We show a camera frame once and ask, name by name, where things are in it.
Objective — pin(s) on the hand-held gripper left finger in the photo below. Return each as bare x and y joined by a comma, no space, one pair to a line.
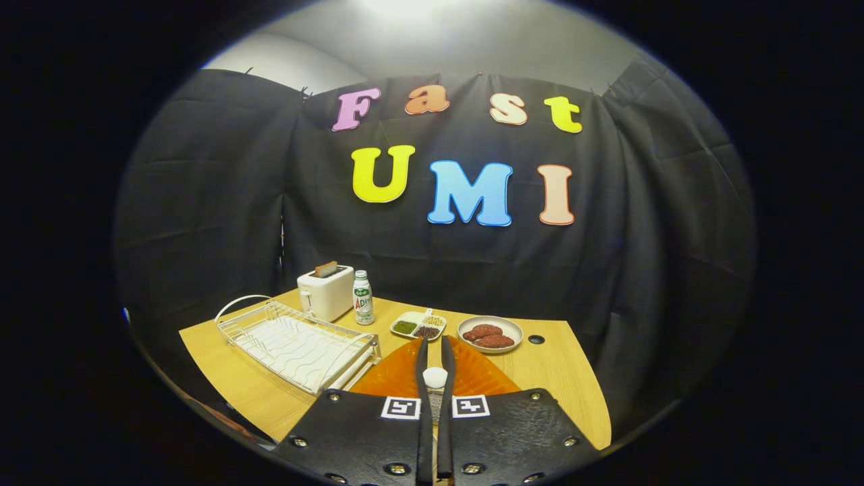
358,432

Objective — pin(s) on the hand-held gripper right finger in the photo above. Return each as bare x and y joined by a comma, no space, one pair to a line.
513,432

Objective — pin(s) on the beige plate with meat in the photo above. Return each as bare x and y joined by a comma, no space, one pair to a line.
509,325

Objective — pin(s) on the white divided bean dish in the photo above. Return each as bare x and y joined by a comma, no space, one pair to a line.
413,317

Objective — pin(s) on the red meat piece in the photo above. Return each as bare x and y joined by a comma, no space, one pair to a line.
482,331
496,341

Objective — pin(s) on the white green-label drink bottle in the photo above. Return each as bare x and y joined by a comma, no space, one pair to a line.
364,300

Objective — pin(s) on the white toaster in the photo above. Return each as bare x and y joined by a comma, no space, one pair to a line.
329,297

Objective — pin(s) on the brown bread slice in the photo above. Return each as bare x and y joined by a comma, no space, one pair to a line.
326,268

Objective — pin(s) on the black backdrop cloth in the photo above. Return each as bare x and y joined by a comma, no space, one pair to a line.
236,202

